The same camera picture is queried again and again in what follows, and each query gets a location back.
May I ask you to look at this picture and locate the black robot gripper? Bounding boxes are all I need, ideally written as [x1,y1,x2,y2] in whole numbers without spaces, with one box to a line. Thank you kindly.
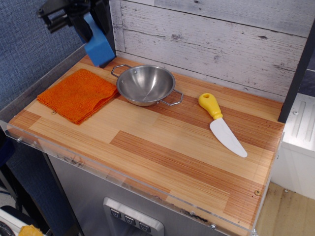
[37,0,93,43]

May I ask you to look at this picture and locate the blue arch-shaped block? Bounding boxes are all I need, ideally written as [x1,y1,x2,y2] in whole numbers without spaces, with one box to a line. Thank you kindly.
[84,13,115,68]

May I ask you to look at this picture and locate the orange folded cloth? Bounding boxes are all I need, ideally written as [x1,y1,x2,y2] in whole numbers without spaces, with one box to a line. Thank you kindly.
[37,69,118,125]

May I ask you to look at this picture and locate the clear acrylic table guard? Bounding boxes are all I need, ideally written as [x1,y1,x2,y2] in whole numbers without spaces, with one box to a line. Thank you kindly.
[0,119,286,236]

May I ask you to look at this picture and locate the stainless steel cabinet front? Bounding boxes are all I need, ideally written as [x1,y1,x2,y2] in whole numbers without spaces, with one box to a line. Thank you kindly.
[48,155,252,236]

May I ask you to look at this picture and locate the silver button control panel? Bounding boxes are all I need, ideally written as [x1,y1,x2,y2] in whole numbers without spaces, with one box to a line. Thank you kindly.
[103,197,164,236]

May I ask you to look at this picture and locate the yellow object at bottom left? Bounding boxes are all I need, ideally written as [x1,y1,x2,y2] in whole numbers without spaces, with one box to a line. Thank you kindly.
[18,225,43,236]

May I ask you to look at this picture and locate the white ribbed appliance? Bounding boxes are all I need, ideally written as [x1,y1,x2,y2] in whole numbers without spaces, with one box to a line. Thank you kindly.
[283,93,315,151]

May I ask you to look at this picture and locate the small steel bowl with handles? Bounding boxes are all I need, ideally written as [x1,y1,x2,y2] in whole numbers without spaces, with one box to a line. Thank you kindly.
[111,64,184,107]

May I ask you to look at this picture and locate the yellow handled toy knife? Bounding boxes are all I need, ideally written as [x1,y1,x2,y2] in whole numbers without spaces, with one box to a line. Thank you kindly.
[198,93,248,158]

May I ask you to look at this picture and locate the black right vertical post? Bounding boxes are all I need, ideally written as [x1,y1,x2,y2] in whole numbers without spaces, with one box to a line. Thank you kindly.
[278,22,315,123]

